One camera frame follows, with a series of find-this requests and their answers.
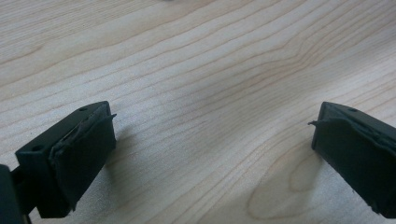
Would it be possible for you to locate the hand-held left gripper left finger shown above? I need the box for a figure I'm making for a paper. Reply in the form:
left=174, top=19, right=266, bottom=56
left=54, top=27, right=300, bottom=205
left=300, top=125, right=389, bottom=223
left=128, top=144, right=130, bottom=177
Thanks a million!
left=14, top=100, right=118, bottom=219

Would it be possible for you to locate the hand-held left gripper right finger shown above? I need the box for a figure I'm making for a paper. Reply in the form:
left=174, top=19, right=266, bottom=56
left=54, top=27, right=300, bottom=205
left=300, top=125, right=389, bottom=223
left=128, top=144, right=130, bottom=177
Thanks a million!
left=307, top=101, right=396, bottom=219

